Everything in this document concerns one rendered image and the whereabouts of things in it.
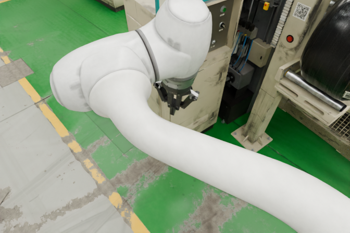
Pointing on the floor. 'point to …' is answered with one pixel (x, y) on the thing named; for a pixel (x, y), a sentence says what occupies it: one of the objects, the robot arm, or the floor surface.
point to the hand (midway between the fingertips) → (173, 107)
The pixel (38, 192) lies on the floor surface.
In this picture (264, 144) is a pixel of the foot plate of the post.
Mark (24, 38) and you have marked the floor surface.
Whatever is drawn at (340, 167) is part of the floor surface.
